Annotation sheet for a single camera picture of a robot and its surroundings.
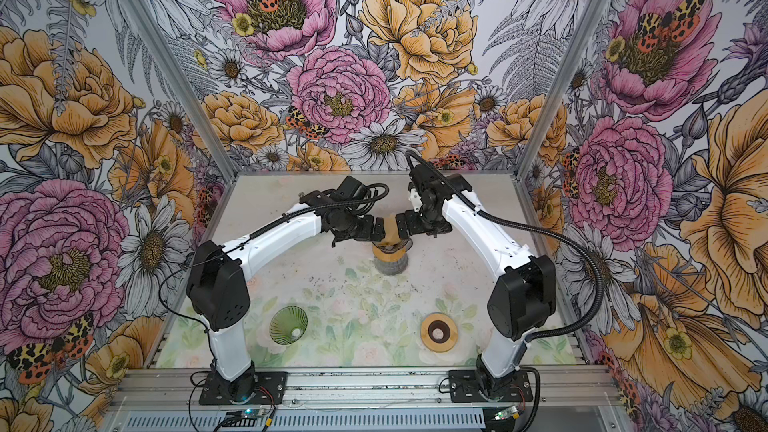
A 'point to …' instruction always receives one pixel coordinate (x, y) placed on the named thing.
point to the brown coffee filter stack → (390, 223)
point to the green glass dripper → (288, 324)
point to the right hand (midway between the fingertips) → (418, 240)
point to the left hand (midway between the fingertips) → (367, 241)
